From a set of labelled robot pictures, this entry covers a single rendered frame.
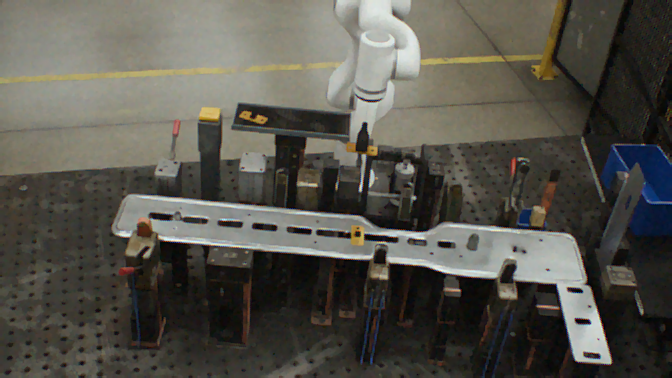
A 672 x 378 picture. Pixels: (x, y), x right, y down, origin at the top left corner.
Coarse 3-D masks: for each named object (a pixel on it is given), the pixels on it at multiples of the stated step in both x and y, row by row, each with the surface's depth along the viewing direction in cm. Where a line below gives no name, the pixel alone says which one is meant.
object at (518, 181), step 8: (520, 160) 236; (528, 160) 237; (520, 168) 234; (528, 168) 234; (512, 176) 241; (520, 176) 239; (512, 184) 240; (520, 184) 241; (512, 192) 241; (520, 192) 241; (520, 200) 242
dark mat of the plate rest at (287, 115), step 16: (240, 112) 254; (256, 112) 254; (272, 112) 255; (288, 112) 256; (304, 112) 257; (320, 112) 258; (272, 128) 248; (288, 128) 249; (304, 128) 250; (320, 128) 250; (336, 128) 251
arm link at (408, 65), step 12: (360, 0) 213; (372, 0) 209; (384, 0) 210; (360, 12) 210; (372, 12) 206; (384, 12) 206; (360, 24) 208; (372, 24) 207; (384, 24) 206; (396, 24) 205; (396, 36) 206; (408, 36) 202; (396, 48) 208; (408, 48) 200; (408, 60) 197; (420, 60) 200; (396, 72) 198; (408, 72) 198
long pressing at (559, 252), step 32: (128, 224) 231; (160, 224) 233; (192, 224) 234; (288, 224) 238; (320, 224) 239; (352, 224) 240; (448, 224) 244; (320, 256) 229; (352, 256) 230; (416, 256) 231; (448, 256) 233; (480, 256) 234; (544, 256) 236; (576, 256) 238
